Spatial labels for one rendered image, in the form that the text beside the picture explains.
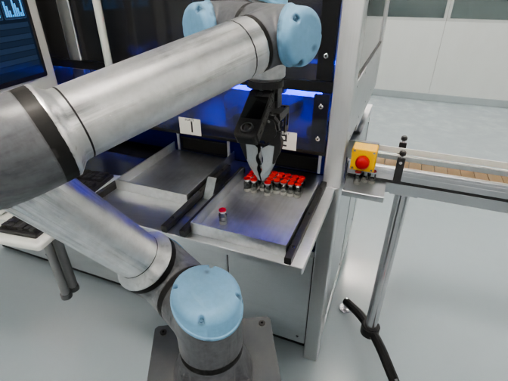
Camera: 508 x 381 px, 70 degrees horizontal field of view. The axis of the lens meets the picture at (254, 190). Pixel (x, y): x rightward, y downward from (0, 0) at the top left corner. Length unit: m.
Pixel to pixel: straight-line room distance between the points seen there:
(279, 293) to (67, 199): 1.13
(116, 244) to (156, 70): 0.30
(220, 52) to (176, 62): 0.06
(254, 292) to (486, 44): 4.81
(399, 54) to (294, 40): 5.22
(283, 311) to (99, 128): 1.33
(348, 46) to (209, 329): 0.78
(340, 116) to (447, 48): 4.66
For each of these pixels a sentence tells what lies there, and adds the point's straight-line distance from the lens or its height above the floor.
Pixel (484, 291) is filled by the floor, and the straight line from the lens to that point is 2.38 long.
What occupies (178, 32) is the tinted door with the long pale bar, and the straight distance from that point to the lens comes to 1.24.
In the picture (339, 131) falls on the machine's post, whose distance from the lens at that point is 1.10.
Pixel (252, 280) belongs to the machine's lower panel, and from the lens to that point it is 1.55.
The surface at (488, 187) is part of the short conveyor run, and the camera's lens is 1.29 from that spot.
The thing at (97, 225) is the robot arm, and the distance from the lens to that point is 0.57.
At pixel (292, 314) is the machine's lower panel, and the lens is 1.60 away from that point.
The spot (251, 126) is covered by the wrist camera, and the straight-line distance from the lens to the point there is 0.65.
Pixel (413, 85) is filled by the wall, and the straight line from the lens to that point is 5.77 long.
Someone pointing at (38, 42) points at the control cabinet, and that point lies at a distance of 1.50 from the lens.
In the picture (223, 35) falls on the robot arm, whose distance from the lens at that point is 0.45.
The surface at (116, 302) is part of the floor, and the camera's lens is 2.10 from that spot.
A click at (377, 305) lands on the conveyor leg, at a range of 1.65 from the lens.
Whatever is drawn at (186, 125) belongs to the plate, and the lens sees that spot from 1.29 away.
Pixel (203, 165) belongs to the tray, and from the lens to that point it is 1.31.
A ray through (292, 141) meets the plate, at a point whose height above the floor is 1.02.
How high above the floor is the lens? 1.45
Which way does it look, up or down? 30 degrees down
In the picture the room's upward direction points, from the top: straight up
